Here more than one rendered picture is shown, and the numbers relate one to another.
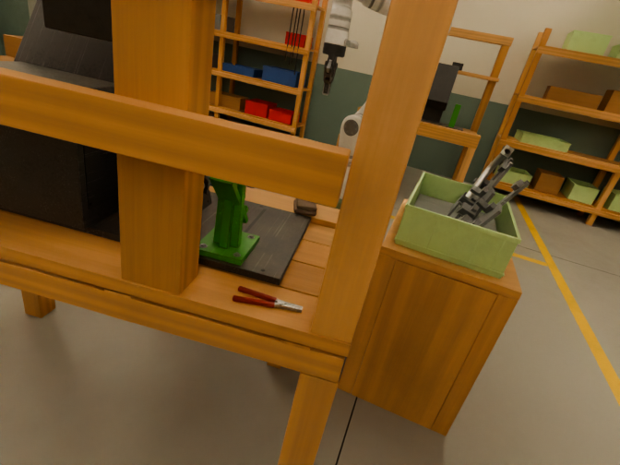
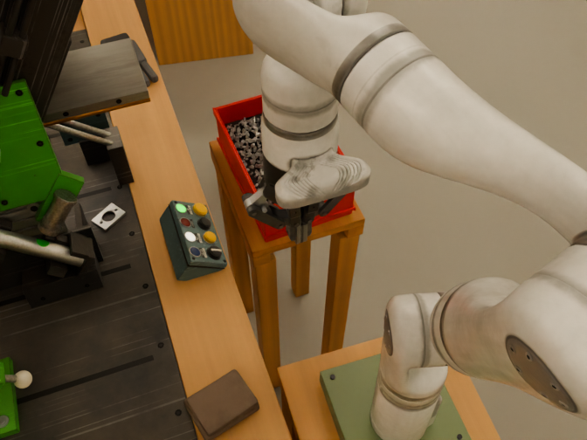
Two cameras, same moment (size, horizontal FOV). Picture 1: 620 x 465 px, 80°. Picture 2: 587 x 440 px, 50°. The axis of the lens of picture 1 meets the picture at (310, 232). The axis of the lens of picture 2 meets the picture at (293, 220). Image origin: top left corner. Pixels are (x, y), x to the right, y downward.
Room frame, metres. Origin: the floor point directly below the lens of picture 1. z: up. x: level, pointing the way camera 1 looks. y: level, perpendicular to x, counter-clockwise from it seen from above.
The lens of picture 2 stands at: (1.19, -0.33, 1.89)
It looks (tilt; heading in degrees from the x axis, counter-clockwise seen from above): 54 degrees down; 64
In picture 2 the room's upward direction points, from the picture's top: straight up
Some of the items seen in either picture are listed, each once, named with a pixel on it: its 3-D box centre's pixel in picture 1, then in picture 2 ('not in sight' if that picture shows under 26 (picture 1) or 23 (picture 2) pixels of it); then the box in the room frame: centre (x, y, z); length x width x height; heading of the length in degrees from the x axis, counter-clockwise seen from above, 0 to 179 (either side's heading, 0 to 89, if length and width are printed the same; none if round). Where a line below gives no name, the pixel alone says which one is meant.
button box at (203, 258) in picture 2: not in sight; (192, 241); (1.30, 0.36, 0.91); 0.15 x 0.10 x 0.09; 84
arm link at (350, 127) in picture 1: (352, 137); (418, 345); (1.49, -0.09, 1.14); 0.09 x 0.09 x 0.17; 68
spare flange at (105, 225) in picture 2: not in sight; (108, 216); (1.18, 0.49, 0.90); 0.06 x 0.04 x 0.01; 28
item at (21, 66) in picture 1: (53, 144); not in sight; (0.90, 0.70, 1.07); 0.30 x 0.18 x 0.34; 84
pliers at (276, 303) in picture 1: (268, 301); not in sight; (0.69, 0.06, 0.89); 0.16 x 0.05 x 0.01; 87
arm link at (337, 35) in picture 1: (342, 35); (307, 135); (1.37, 0.03, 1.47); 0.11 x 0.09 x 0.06; 84
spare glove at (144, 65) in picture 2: not in sight; (124, 63); (1.34, 0.91, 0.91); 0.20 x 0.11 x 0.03; 93
